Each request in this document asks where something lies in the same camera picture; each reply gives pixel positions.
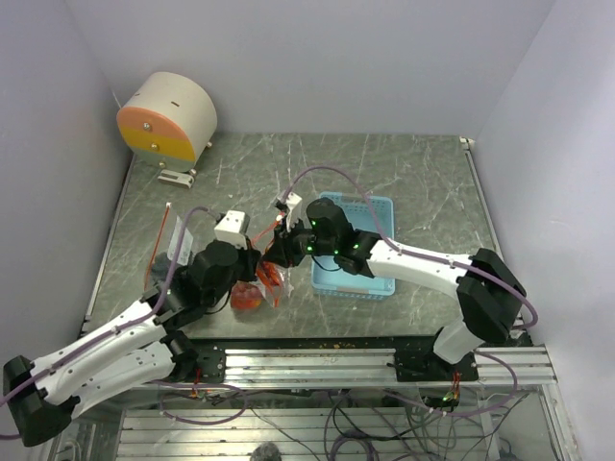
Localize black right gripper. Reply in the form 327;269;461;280
262;215;337;268

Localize clear orange-zip bag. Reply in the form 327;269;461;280
143;202;194;290
249;260;293;308

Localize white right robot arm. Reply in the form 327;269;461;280
264;198;526;380

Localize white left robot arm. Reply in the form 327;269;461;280
1;240;260;448

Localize light blue plastic basket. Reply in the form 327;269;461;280
311;191;395;301

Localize round pastel drawer cabinet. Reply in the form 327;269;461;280
116;71;218;173

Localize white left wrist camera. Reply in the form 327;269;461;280
214;210;250;250

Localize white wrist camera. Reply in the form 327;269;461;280
214;210;250;250
275;192;303;232

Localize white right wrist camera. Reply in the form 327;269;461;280
275;192;303;232

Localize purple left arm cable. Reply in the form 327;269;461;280
0;206;222;441

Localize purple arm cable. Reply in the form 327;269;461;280
278;165;538;417
0;206;222;441

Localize white bracket block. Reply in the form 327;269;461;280
158;169;194;189

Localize aluminium rail base frame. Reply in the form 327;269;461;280
57;335;568;461

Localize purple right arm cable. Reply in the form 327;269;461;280
278;165;538;417

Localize loose cable bundle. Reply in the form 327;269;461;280
158;378;520;461

